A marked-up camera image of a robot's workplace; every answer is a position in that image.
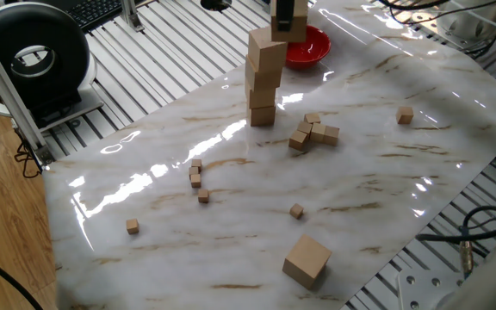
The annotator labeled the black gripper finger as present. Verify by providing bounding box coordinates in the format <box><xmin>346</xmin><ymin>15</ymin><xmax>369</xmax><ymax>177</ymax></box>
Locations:
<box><xmin>276</xmin><ymin>0</ymin><xmax>296</xmax><ymax>33</ymax></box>

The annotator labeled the large wooden cube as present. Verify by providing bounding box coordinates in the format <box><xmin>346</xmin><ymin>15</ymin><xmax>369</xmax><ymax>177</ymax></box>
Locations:
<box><xmin>247</xmin><ymin>26</ymin><xmax>289</xmax><ymax>73</ymax></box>
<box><xmin>247</xmin><ymin>105</ymin><xmax>277</xmax><ymax>127</ymax></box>
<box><xmin>282</xmin><ymin>233</ymin><xmax>333</xmax><ymax>290</ymax></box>
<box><xmin>270</xmin><ymin>0</ymin><xmax>310</xmax><ymax>44</ymax></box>
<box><xmin>245</xmin><ymin>55</ymin><xmax>283</xmax><ymax>92</ymax></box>
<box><xmin>245</xmin><ymin>85</ymin><xmax>277</xmax><ymax>110</ymax></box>

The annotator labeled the red bowl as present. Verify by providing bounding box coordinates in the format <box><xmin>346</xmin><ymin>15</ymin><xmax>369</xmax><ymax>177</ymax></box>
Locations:
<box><xmin>285</xmin><ymin>24</ymin><xmax>332</xmax><ymax>71</ymax></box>

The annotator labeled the black round object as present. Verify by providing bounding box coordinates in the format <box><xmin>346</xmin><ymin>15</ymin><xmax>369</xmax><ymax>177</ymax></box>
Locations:
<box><xmin>199</xmin><ymin>0</ymin><xmax>233</xmax><ymax>12</ymax></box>

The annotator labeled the black keyboard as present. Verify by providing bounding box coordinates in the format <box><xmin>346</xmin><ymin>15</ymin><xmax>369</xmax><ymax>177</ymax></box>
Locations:
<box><xmin>36</xmin><ymin>0</ymin><xmax>148</xmax><ymax>34</ymax></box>

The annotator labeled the marble pattern board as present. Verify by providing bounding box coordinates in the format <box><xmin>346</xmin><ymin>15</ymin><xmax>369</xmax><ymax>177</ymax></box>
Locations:
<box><xmin>42</xmin><ymin>0</ymin><xmax>496</xmax><ymax>310</ymax></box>

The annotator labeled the thick black gripper cable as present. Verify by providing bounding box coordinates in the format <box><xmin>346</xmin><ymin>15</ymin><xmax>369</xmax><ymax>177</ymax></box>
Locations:
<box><xmin>376</xmin><ymin>0</ymin><xmax>496</xmax><ymax>57</ymax></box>

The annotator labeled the aluminium frame profile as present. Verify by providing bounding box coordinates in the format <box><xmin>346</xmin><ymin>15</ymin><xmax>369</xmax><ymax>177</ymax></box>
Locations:
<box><xmin>121</xmin><ymin>0</ymin><xmax>146</xmax><ymax>34</ymax></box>
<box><xmin>0</xmin><ymin>15</ymin><xmax>56</xmax><ymax>167</ymax></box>

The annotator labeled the black base cable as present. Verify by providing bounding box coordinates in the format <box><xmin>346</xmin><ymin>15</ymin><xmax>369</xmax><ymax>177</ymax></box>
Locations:
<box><xmin>414</xmin><ymin>204</ymin><xmax>496</xmax><ymax>279</ymax></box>

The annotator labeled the tangled black cable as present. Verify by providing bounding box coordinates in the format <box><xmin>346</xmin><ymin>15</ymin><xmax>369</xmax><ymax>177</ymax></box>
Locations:
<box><xmin>13</xmin><ymin>128</ymin><xmax>42</xmax><ymax>180</ymax></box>

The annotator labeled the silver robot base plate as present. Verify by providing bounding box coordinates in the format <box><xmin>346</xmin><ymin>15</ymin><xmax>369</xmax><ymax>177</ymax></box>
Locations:
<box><xmin>396</xmin><ymin>269</ymin><xmax>467</xmax><ymax>310</ymax></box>

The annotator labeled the black floor cable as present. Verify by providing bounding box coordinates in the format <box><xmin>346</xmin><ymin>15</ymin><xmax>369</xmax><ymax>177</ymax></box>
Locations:
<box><xmin>0</xmin><ymin>243</ymin><xmax>45</xmax><ymax>310</ymax></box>

